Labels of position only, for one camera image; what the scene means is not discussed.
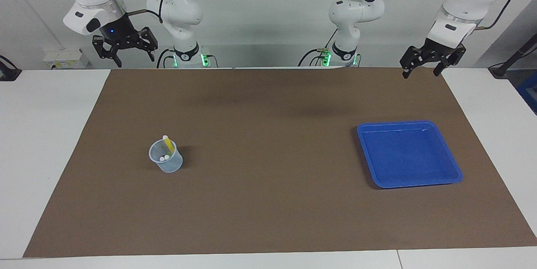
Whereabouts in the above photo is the blue storage box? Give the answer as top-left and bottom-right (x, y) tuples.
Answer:
(516, 72), (537, 115)

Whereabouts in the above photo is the translucent plastic cup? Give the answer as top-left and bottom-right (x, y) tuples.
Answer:
(149, 139), (183, 173)

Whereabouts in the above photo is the white power strip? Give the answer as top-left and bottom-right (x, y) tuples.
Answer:
(43, 49), (91, 70)

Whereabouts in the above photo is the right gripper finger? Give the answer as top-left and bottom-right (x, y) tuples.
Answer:
(92, 36), (123, 68)
(141, 27), (159, 62)

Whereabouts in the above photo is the thin black base cable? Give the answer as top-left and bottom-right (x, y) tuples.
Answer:
(323, 28), (338, 51)

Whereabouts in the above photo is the black clamp base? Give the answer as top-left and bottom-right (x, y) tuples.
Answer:
(0, 55), (22, 81)

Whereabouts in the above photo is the brown table mat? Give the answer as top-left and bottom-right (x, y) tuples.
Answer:
(23, 67), (537, 258)

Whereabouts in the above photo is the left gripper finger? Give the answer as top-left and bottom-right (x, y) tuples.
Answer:
(399, 46), (425, 79)
(433, 43), (467, 77)

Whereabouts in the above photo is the blue plastic tray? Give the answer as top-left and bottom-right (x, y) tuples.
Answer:
(357, 121), (463, 189)

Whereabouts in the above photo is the black stand pole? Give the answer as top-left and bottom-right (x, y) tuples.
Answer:
(489, 34), (537, 78)

